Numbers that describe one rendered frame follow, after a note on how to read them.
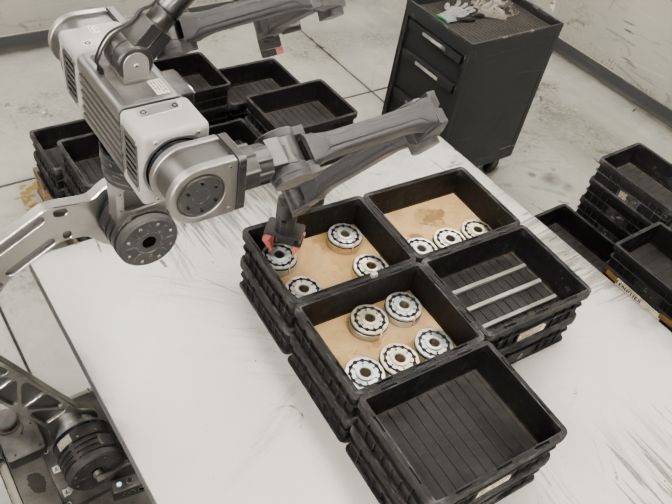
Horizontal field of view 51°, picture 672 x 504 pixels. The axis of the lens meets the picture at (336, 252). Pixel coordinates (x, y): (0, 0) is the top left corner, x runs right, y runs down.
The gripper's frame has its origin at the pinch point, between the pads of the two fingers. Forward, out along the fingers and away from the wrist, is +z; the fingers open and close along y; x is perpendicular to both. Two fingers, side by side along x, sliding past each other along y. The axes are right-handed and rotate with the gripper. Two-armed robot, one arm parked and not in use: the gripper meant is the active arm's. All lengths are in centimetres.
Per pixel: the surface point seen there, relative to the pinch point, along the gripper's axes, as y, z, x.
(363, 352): -28.3, 4.3, 23.9
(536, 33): -74, 3, -176
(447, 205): -45, 6, -44
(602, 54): -147, 78, -331
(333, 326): -19.1, 4.3, 17.9
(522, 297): -70, 5, -10
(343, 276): -18.2, 4.7, -0.9
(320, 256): -10.2, 4.7, -6.5
